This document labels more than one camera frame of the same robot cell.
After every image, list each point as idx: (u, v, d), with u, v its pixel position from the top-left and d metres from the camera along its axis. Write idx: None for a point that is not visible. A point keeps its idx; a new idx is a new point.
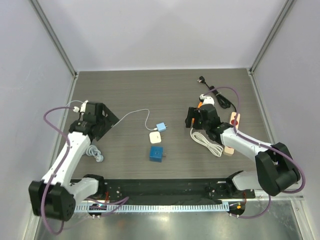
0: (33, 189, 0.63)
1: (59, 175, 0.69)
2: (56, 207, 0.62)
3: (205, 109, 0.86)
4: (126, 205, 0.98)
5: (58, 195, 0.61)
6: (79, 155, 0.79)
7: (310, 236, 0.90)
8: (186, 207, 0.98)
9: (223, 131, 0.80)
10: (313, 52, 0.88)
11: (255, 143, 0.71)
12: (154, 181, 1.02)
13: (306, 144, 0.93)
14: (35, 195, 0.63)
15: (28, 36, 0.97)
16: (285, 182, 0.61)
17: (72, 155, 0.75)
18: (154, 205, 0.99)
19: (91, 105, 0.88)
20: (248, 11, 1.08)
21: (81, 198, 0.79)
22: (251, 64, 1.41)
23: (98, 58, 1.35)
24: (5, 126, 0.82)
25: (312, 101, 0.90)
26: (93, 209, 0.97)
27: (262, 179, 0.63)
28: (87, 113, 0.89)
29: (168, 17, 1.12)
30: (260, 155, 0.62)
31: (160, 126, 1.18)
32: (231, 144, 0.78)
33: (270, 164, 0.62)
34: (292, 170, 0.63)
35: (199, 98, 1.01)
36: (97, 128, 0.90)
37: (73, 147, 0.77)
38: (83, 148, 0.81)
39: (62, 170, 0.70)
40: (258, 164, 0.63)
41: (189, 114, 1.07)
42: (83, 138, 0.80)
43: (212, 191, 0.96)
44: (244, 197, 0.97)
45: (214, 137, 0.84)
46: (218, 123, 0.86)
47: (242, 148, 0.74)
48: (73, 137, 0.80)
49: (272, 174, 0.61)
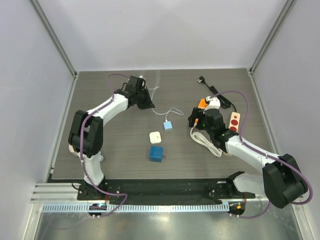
0: (79, 114, 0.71)
1: (100, 113, 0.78)
2: (92, 132, 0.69)
3: (211, 116, 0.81)
4: (126, 205, 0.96)
5: (99, 122, 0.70)
6: (117, 111, 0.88)
7: (310, 236, 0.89)
8: (186, 207, 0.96)
9: (229, 139, 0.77)
10: (313, 52, 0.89)
11: (262, 153, 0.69)
12: (156, 181, 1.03)
13: (307, 143, 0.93)
14: (76, 119, 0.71)
15: (28, 36, 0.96)
16: (292, 194, 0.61)
17: (113, 106, 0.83)
18: (154, 205, 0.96)
19: (134, 79, 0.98)
20: (249, 11, 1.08)
21: (91, 169, 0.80)
22: (251, 64, 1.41)
23: (98, 58, 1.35)
24: (5, 127, 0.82)
25: (312, 102, 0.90)
26: (93, 209, 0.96)
27: (269, 190, 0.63)
28: (129, 85, 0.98)
29: (169, 17, 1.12)
30: (267, 167, 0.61)
31: (166, 125, 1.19)
32: (236, 152, 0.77)
33: (278, 175, 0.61)
34: (299, 182, 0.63)
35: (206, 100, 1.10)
36: (136, 99, 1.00)
37: (115, 102, 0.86)
38: (120, 108, 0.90)
39: (103, 111, 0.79)
40: (266, 177, 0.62)
41: (193, 114, 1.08)
42: (125, 99, 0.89)
43: (212, 191, 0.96)
44: (244, 197, 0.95)
45: (218, 144, 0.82)
46: (223, 130, 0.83)
47: (249, 158, 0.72)
48: (117, 96, 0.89)
49: (280, 187, 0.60)
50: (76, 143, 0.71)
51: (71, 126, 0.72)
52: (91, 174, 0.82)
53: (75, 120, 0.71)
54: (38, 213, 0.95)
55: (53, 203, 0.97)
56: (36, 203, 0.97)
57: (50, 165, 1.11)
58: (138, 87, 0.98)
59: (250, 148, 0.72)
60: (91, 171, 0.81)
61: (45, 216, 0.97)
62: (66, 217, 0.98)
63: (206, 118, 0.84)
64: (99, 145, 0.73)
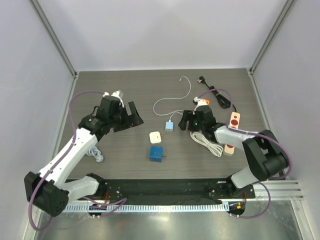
0: (29, 180, 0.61)
1: (56, 171, 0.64)
2: (46, 203, 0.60)
3: (201, 110, 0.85)
4: (126, 205, 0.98)
5: (50, 194, 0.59)
6: (84, 153, 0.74)
7: (310, 236, 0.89)
8: (186, 207, 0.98)
9: (216, 128, 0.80)
10: (313, 53, 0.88)
11: (243, 132, 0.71)
12: (155, 181, 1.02)
13: (307, 143, 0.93)
14: (27, 185, 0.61)
15: (27, 35, 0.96)
16: (273, 165, 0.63)
17: (74, 152, 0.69)
18: (154, 205, 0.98)
19: (107, 102, 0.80)
20: (249, 10, 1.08)
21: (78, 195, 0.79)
22: (251, 63, 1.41)
23: (98, 58, 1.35)
24: (5, 126, 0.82)
25: (312, 102, 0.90)
26: (94, 209, 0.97)
27: (253, 166, 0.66)
28: (100, 109, 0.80)
29: (168, 17, 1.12)
30: (247, 141, 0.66)
31: (167, 125, 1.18)
32: (225, 139, 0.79)
33: (257, 147, 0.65)
34: (281, 155, 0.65)
35: (194, 100, 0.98)
36: (109, 126, 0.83)
37: (77, 145, 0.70)
38: (88, 147, 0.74)
39: (59, 168, 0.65)
40: (247, 150, 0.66)
41: (184, 116, 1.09)
42: (90, 137, 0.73)
43: (212, 191, 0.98)
44: (244, 197, 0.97)
45: (209, 137, 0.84)
46: (214, 123, 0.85)
47: (234, 140, 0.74)
48: (81, 134, 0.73)
49: (259, 157, 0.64)
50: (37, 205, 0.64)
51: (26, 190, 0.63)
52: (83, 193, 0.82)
53: (27, 185, 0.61)
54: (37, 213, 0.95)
55: None
56: None
57: None
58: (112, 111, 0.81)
59: (233, 131, 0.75)
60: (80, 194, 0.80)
61: (45, 216, 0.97)
62: (66, 217, 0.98)
63: (197, 112, 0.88)
64: (61, 204, 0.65)
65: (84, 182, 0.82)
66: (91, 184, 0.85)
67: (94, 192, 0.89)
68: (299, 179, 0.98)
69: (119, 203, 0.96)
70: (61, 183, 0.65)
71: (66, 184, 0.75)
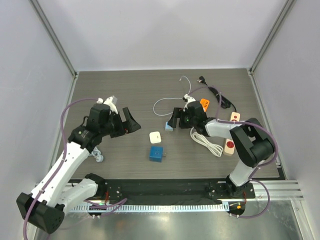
0: (21, 202, 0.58)
1: (47, 191, 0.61)
2: (41, 223, 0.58)
3: (192, 106, 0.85)
4: (126, 205, 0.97)
5: (43, 214, 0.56)
6: (77, 168, 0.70)
7: (310, 236, 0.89)
8: (186, 207, 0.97)
9: (207, 122, 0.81)
10: (313, 53, 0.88)
11: (230, 122, 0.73)
12: (155, 181, 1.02)
13: (307, 143, 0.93)
14: (21, 206, 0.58)
15: (27, 35, 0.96)
16: (260, 150, 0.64)
17: (65, 169, 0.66)
18: (154, 205, 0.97)
19: (96, 112, 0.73)
20: (249, 10, 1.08)
21: (78, 202, 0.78)
22: (251, 63, 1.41)
23: (98, 58, 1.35)
24: (5, 126, 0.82)
25: (311, 102, 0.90)
26: (93, 209, 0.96)
27: (242, 154, 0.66)
28: (90, 119, 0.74)
29: (168, 18, 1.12)
30: (234, 128, 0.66)
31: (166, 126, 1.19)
32: (214, 131, 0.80)
33: (244, 134, 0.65)
34: (266, 140, 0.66)
35: (183, 98, 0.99)
36: (101, 136, 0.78)
37: (68, 161, 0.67)
38: (80, 161, 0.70)
39: (51, 187, 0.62)
40: (234, 138, 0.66)
41: (174, 114, 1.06)
42: (80, 151, 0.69)
43: (212, 191, 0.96)
44: (244, 197, 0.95)
45: (201, 131, 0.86)
46: (205, 118, 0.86)
47: (223, 131, 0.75)
48: (71, 149, 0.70)
49: (247, 144, 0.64)
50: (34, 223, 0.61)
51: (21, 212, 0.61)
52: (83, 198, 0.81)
53: (20, 205, 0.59)
54: None
55: None
56: None
57: (50, 165, 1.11)
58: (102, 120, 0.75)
59: (222, 122, 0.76)
60: (80, 200, 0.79)
61: None
62: (66, 217, 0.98)
63: (188, 108, 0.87)
64: (58, 221, 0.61)
65: (81, 189, 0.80)
66: (89, 188, 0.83)
67: (94, 194, 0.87)
68: (299, 179, 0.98)
69: (119, 203, 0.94)
70: (54, 201, 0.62)
71: (62, 196, 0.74)
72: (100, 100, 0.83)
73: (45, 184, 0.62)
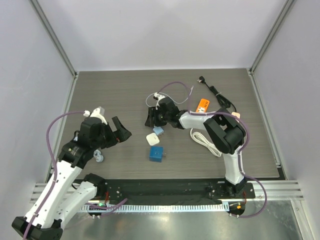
0: (16, 225, 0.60)
1: (41, 214, 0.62)
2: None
3: (163, 102, 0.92)
4: (126, 205, 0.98)
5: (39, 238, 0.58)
6: (69, 186, 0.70)
7: (310, 236, 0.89)
8: (186, 207, 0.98)
9: (181, 115, 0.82)
10: (313, 52, 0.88)
11: (203, 114, 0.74)
12: (156, 181, 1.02)
13: (307, 144, 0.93)
14: (17, 231, 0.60)
15: (27, 36, 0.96)
16: (232, 137, 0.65)
17: (57, 190, 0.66)
18: (154, 205, 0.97)
19: (86, 127, 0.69)
20: (249, 10, 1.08)
21: (78, 209, 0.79)
22: (251, 63, 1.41)
23: (98, 58, 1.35)
24: (5, 127, 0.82)
25: (312, 102, 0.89)
26: (93, 209, 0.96)
27: (216, 143, 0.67)
28: (81, 134, 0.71)
29: (168, 17, 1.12)
30: (206, 120, 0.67)
31: (156, 130, 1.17)
32: (189, 124, 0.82)
33: (215, 124, 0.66)
34: (237, 127, 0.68)
35: (154, 96, 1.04)
36: (93, 149, 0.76)
37: (59, 182, 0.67)
38: (72, 180, 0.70)
39: (44, 209, 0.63)
40: (208, 130, 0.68)
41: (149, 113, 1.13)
42: (71, 170, 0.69)
43: (212, 191, 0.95)
44: (244, 197, 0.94)
45: (176, 124, 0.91)
46: (177, 112, 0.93)
47: (197, 124, 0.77)
48: (61, 167, 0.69)
49: (220, 133, 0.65)
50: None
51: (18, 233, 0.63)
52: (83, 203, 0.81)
53: (17, 230, 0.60)
54: None
55: None
56: None
57: (50, 165, 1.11)
58: (94, 134, 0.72)
59: (194, 115, 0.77)
60: (79, 207, 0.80)
61: None
62: None
63: (159, 105, 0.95)
64: (55, 238, 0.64)
65: (80, 195, 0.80)
66: (88, 192, 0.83)
67: (94, 196, 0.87)
68: (299, 179, 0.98)
69: (118, 204, 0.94)
70: (49, 223, 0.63)
71: (60, 207, 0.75)
72: (86, 112, 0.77)
73: (38, 207, 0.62)
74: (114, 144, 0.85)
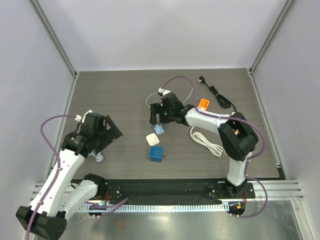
0: (21, 214, 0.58)
1: (46, 202, 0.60)
2: (44, 234, 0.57)
3: (166, 96, 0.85)
4: (126, 205, 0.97)
5: (45, 226, 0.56)
6: (73, 175, 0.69)
7: (310, 236, 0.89)
8: (186, 206, 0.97)
9: (187, 112, 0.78)
10: (313, 53, 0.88)
11: (216, 117, 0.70)
12: (156, 181, 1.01)
13: (307, 144, 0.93)
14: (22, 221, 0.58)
15: (28, 36, 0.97)
16: (246, 145, 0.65)
17: (62, 178, 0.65)
18: (154, 205, 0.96)
19: (91, 118, 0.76)
20: (249, 10, 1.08)
21: (79, 205, 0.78)
22: (251, 63, 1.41)
23: (97, 58, 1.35)
24: (5, 127, 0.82)
25: (312, 102, 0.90)
26: (93, 209, 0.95)
27: (228, 149, 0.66)
28: (85, 125, 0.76)
29: (168, 17, 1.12)
30: (221, 127, 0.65)
31: (157, 130, 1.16)
32: (196, 123, 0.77)
33: (231, 131, 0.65)
34: (251, 134, 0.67)
35: (159, 92, 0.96)
36: (94, 143, 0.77)
37: (64, 170, 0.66)
38: (76, 168, 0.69)
39: (50, 197, 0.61)
40: (222, 136, 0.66)
41: (152, 111, 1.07)
42: (75, 158, 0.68)
43: (212, 191, 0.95)
44: (244, 197, 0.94)
45: (180, 120, 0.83)
46: (181, 107, 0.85)
47: (207, 125, 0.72)
48: (64, 157, 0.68)
49: (235, 141, 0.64)
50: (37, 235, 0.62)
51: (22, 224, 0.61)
52: (84, 200, 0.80)
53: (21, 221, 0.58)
54: None
55: None
56: None
57: (50, 165, 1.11)
58: (96, 127, 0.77)
59: (205, 115, 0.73)
60: (80, 204, 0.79)
61: None
62: None
63: (163, 100, 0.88)
64: (61, 229, 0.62)
65: (82, 192, 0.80)
66: (89, 189, 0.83)
67: (94, 194, 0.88)
68: (299, 179, 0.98)
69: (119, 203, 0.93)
70: (55, 211, 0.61)
71: (62, 201, 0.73)
72: (78, 117, 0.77)
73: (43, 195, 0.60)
74: (110, 141, 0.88)
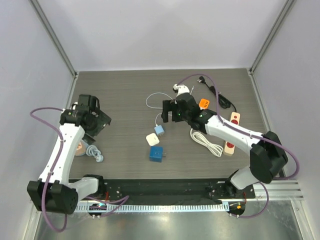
0: (32, 189, 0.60)
1: (56, 172, 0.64)
2: (60, 203, 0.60)
3: (182, 99, 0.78)
4: (126, 205, 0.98)
5: (59, 193, 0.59)
6: (75, 147, 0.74)
7: (310, 236, 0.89)
8: (186, 207, 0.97)
9: (208, 121, 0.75)
10: (314, 52, 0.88)
11: (246, 134, 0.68)
12: (154, 181, 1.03)
13: (307, 144, 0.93)
14: (34, 194, 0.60)
15: (27, 36, 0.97)
16: (276, 167, 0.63)
17: (67, 148, 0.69)
18: (154, 205, 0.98)
19: (84, 97, 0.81)
20: (249, 10, 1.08)
21: (84, 193, 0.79)
22: (251, 63, 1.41)
23: (98, 58, 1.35)
24: (5, 126, 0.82)
25: (312, 102, 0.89)
26: (94, 209, 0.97)
27: (257, 170, 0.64)
28: (79, 104, 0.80)
29: (168, 17, 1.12)
30: (254, 149, 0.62)
31: (157, 130, 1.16)
32: (216, 133, 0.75)
33: (264, 154, 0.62)
34: (282, 155, 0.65)
35: (173, 89, 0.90)
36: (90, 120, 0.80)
37: (67, 141, 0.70)
38: (78, 141, 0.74)
39: (59, 167, 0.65)
40: (253, 158, 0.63)
41: (164, 108, 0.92)
42: (76, 129, 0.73)
43: (212, 191, 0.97)
44: (244, 197, 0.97)
45: (197, 126, 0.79)
46: (198, 111, 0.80)
47: (232, 139, 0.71)
48: (65, 130, 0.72)
49: (267, 164, 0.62)
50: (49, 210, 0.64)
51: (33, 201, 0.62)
52: (88, 191, 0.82)
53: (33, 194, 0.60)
54: (37, 213, 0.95)
55: None
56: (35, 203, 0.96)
57: None
58: (91, 105, 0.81)
59: (232, 129, 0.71)
60: (85, 193, 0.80)
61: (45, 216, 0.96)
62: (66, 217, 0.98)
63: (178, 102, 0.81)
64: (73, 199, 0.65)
65: (85, 182, 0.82)
66: (92, 182, 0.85)
67: (95, 190, 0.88)
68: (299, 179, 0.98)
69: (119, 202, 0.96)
70: (65, 180, 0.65)
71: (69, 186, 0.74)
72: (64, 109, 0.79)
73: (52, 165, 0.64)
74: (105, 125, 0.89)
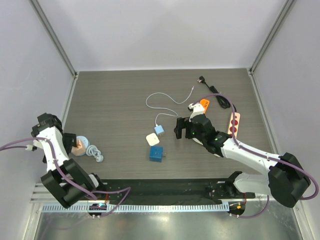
0: (48, 180, 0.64)
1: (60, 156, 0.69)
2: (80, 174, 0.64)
3: (200, 122, 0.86)
4: (126, 205, 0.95)
5: (75, 165, 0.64)
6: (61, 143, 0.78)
7: (310, 236, 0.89)
8: (186, 207, 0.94)
9: (224, 144, 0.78)
10: (314, 52, 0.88)
11: (263, 156, 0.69)
12: (154, 181, 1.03)
13: (306, 144, 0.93)
14: (52, 183, 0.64)
15: (28, 37, 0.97)
16: (298, 191, 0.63)
17: (56, 143, 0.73)
18: (154, 205, 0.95)
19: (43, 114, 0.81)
20: (249, 10, 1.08)
21: None
22: (251, 64, 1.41)
23: (98, 58, 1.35)
24: (5, 126, 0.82)
25: (311, 102, 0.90)
26: (94, 209, 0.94)
27: (278, 193, 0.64)
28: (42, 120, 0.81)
29: (168, 17, 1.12)
30: (273, 172, 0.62)
31: (157, 130, 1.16)
32: (233, 156, 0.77)
33: (284, 178, 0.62)
34: (303, 178, 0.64)
35: (189, 107, 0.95)
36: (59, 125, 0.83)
37: (52, 138, 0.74)
38: (60, 138, 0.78)
39: (59, 153, 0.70)
40: (273, 181, 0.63)
41: (179, 125, 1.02)
42: (53, 129, 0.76)
43: (212, 191, 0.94)
44: (244, 197, 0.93)
45: (213, 149, 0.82)
46: (215, 134, 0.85)
47: (247, 160, 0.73)
48: (43, 133, 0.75)
49: (289, 187, 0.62)
50: (72, 197, 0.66)
51: (53, 194, 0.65)
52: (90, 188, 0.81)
53: (50, 183, 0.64)
54: (37, 213, 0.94)
55: (53, 203, 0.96)
56: (35, 203, 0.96)
57: None
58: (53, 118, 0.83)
59: (247, 150, 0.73)
60: None
61: (45, 216, 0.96)
62: (66, 217, 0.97)
63: (196, 126, 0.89)
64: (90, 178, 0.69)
65: None
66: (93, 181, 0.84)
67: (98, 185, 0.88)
68: None
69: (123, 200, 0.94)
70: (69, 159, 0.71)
71: None
72: (29, 146, 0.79)
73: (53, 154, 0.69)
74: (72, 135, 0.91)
